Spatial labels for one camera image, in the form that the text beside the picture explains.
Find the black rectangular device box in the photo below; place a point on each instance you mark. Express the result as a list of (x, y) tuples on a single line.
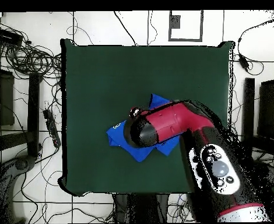
[(7, 36)]

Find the blue printed T-shirt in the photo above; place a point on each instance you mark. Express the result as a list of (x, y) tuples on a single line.
[(118, 137)]

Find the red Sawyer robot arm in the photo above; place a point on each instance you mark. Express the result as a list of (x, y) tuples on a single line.
[(174, 123)]

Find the grey curved stand base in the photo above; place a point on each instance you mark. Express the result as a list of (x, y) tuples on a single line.
[(8, 177)]

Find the grey square floor hatch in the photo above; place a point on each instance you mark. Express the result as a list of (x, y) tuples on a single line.
[(175, 22)]

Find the dark green table cloth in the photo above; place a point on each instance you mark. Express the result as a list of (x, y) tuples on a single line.
[(104, 74)]

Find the black power strip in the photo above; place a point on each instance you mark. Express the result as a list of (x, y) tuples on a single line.
[(52, 128)]

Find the black metal stand frame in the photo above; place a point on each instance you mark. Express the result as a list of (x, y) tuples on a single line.
[(248, 105), (33, 112)]

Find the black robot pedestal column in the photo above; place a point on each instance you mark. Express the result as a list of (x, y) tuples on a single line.
[(139, 207)]

